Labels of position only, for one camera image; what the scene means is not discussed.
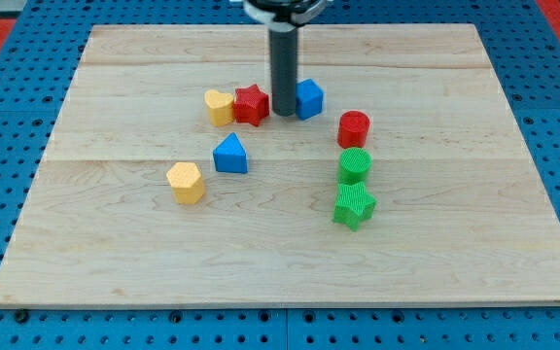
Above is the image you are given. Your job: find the blue triangle block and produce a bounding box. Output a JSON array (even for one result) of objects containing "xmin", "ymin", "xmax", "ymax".
[{"xmin": 212, "ymin": 132, "xmax": 248, "ymax": 174}]

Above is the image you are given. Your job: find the red star block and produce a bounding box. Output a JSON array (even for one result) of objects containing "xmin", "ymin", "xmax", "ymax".
[{"xmin": 233, "ymin": 85, "xmax": 269, "ymax": 127}]

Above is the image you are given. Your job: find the green cylinder block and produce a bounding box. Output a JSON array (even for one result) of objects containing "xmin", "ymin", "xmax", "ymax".
[{"xmin": 337, "ymin": 147, "xmax": 372, "ymax": 185}]

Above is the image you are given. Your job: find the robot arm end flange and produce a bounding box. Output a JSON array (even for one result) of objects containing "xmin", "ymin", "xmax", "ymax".
[{"xmin": 241, "ymin": 0, "xmax": 330, "ymax": 27}]

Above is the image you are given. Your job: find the red cylinder block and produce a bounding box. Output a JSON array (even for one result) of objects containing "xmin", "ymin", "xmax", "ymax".
[{"xmin": 337, "ymin": 110, "xmax": 370, "ymax": 149}]

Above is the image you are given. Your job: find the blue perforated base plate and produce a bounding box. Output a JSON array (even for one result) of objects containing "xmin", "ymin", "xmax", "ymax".
[{"xmin": 0, "ymin": 0, "xmax": 560, "ymax": 349}]

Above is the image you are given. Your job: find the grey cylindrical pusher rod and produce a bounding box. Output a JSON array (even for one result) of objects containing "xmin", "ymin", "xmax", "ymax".
[{"xmin": 268, "ymin": 28, "xmax": 298, "ymax": 117}]

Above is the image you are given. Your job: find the yellow hexagon block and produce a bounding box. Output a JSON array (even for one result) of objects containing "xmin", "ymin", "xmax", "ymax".
[{"xmin": 166, "ymin": 162, "xmax": 205, "ymax": 204}]

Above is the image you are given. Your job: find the blue cube block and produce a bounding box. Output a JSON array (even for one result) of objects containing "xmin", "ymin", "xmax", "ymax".
[{"xmin": 296, "ymin": 79, "xmax": 324, "ymax": 120}]

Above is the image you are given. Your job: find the yellow heart block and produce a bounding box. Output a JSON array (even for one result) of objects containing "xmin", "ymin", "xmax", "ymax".
[{"xmin": 204, "ymin": 89, "xmax": 234, "ymax": 127}]

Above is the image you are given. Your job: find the green star block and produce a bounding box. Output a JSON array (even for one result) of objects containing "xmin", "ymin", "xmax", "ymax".
[{"xmin": 332, "ymin": 181, "xmax": 377, "ymax": 231}]

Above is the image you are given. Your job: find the wooden board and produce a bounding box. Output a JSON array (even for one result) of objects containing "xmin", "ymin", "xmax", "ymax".
[{"xmin": 0, "ymin": 24, "xmax": 560, "ymax": 310}]

